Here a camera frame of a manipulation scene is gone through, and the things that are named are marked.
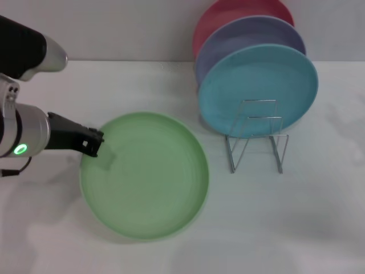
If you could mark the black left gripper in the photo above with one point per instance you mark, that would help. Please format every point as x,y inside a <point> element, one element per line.
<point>65,134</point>

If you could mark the green plate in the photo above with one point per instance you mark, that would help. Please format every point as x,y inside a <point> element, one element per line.
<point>148,182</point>

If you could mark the teal blue plate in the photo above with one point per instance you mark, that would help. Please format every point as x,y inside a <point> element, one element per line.
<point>256,77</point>

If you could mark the purple plate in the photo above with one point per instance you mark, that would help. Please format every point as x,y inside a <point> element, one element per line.
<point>245,37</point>

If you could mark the red plate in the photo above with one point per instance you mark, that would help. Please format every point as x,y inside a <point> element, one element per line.
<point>228,14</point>

